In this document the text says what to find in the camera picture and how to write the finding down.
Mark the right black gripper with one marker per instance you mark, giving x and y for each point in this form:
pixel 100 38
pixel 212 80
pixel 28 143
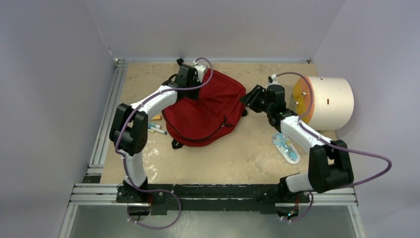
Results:
pixel 250 99

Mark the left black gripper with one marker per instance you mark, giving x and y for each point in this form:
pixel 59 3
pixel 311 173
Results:
pixel 195 95

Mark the red backpack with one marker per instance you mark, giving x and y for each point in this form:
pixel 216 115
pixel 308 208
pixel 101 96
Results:
pixel 214 114

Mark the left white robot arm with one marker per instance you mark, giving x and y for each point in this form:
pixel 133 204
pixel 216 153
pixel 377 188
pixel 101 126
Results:
pixel 129 130

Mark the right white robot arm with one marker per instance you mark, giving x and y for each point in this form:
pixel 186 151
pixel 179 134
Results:
pixel 329 161

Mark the light blue pencil case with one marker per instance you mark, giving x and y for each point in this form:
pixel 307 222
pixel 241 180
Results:
pixel 286 148

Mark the white cylinder with coloured disc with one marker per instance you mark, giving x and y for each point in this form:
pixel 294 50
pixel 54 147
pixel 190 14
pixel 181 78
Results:
pixel 329 107

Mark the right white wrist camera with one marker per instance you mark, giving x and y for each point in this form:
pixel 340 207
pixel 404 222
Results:
pixel 272 80

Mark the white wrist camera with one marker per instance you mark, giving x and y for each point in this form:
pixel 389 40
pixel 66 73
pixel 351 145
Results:
pixel 201 71
pixel 272 80

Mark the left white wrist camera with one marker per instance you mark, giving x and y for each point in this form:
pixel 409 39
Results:
pixel 201 71

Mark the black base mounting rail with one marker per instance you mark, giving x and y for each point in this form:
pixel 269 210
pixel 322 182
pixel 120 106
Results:
pixel 263 198

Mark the aluminium frame rails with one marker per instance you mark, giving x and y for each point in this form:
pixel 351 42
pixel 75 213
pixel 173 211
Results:
pixel 240 171

